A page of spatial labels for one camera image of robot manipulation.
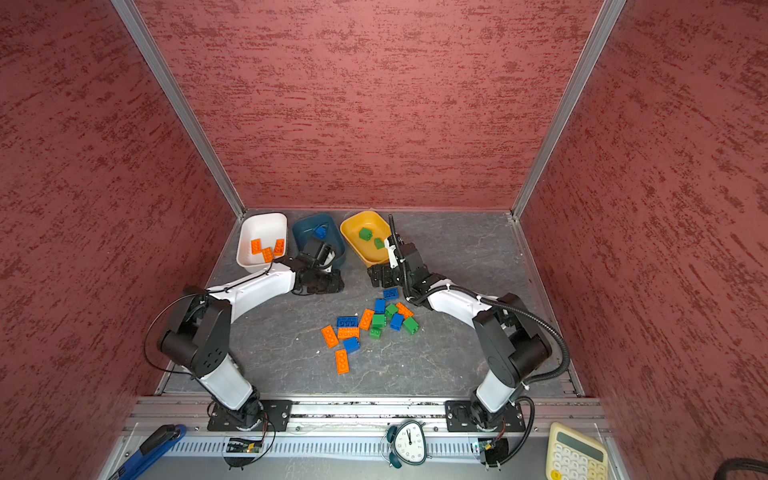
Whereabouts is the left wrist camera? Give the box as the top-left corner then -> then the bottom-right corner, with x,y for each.
301,237 -> 336,270

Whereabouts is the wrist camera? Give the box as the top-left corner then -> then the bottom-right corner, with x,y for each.
387,214 -> 419,271
301,237 -> 336,270

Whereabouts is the orange lego right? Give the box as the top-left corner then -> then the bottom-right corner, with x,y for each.
396,302 -> 414,319

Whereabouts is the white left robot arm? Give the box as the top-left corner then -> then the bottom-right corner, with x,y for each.
157,258 -> 344,429

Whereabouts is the aluminium corner post right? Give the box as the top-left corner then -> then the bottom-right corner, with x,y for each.
510,0 -> 626,222

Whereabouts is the black corrugated cable right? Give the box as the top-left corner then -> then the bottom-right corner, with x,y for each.
455,287 -> 571,466

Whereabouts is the white plastic bin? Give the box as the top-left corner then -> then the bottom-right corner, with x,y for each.
236,213 -> 288,273

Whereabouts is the aluminium corner post left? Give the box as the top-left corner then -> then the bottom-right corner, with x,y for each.
111,0 -> 247,220

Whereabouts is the aluminium corner post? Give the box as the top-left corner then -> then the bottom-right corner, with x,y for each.
111,0 -> 247,220
510,0 -> 626,222

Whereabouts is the orange lego long left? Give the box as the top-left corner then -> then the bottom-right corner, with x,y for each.
321,325 -> 339,349

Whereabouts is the orange lego brick studs up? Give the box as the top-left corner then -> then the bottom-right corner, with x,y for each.
260,247 -> 275,263

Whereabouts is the blue handled tool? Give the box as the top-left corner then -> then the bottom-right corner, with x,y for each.
108,424 -> 187,480

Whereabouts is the blue lego front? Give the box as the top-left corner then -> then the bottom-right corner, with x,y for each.
343,337 -> 361,354

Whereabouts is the teal alarm clock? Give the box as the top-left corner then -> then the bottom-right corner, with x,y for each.
385,419 -> 427,469

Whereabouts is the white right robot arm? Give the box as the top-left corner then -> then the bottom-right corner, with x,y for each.
367,243 -> 552,431

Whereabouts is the yellow plastic bin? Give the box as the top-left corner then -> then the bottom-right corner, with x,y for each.
340,210 -> 391,267

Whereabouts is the blue lego brick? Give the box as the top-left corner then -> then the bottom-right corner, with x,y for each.
313,224 -> 328,240

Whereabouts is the orange lego long front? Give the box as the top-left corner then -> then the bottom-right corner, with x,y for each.
335,349 -> 350,375

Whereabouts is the orange lego upright centre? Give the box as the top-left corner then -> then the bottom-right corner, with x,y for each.
359,309 -> 375,331

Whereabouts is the orange lego long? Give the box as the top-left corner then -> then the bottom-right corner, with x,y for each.
321,325 -> 339,349
335,349 -> 350,375

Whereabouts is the dark teal plastic bin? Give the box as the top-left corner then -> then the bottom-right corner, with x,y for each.
291,213 -> 346,268

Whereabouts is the orange lego brick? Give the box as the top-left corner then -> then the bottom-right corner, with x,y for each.
273,239 -> 286,257
250,239 -> 262,255

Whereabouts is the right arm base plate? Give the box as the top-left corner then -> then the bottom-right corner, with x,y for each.
444,400 -> 526,433

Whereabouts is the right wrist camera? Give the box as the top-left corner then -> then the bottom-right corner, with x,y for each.
387,214 -> 419,271

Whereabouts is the yellow calculator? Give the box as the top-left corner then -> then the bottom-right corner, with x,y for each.
545,422 -> 610,480

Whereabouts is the orange lego middle flat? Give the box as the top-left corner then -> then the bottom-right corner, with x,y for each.
337,327 -> 360,340

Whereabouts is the blue lego long middle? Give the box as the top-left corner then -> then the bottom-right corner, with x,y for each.
336,316 -> 359,329

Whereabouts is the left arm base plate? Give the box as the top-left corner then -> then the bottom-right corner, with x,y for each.
207,399 -> 293,434

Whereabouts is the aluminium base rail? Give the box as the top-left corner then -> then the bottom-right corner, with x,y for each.
105,394 -> 620,472

